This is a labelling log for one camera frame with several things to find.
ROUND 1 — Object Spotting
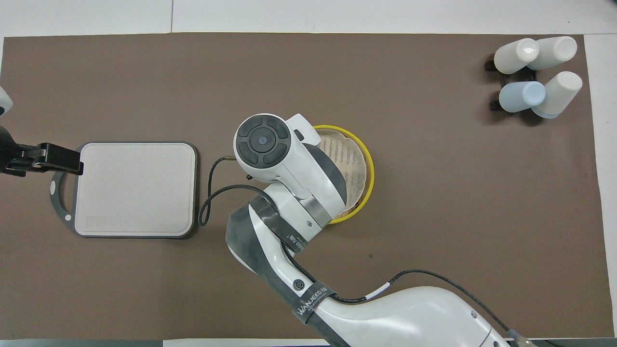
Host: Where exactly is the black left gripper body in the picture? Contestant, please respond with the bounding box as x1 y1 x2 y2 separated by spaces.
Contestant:
0 125 40 177

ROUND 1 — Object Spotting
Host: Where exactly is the yellow steamer tier with liner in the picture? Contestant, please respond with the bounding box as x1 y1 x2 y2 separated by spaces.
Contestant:
312 124 375 225

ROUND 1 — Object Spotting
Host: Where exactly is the white perforated steamer liner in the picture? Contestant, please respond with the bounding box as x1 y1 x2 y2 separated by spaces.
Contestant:
318 129 370 215

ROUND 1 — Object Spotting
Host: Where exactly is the white cutting board grey rim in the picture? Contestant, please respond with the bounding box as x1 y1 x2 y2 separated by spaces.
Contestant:
50 141 200 240

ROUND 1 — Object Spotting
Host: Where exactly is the brown table mat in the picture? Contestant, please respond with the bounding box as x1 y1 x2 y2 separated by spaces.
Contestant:
0 32 609 341

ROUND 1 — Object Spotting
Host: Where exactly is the black cup rack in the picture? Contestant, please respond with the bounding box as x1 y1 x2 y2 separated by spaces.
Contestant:
483 57 538 114

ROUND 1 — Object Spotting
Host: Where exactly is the light blue cup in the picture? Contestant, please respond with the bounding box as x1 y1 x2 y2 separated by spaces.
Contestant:
498 80 547 113

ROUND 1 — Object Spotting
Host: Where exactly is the cream white cup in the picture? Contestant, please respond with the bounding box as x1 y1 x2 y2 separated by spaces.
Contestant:
494 38 540 75

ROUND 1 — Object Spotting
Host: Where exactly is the white cup blue rim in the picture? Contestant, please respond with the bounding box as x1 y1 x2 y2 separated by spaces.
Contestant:
531 71 583 120
528 36 578 72

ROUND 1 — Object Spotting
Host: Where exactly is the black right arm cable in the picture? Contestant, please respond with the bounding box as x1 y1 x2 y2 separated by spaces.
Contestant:
199 155 531 347

